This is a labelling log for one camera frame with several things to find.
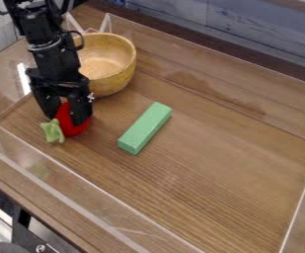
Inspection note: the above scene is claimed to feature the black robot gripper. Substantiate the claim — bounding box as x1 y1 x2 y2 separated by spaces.
26 31 93 126

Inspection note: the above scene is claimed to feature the red plush strawberry toy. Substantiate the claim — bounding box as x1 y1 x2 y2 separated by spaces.
41 102 90 143

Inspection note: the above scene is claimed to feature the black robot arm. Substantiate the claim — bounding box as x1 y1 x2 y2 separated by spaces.
0 0 94 126

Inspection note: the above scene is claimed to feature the wooden bowl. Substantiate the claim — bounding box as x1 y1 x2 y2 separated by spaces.
73 32 138 98

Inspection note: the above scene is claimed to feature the green rectangular block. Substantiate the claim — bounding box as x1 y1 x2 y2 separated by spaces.
118 102 173 155

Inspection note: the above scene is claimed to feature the black metal stand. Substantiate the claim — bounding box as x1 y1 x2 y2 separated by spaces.
11 209 74 253

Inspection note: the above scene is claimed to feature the clear acrylic tray wall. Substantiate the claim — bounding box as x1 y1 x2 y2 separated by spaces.
0 9 305 253

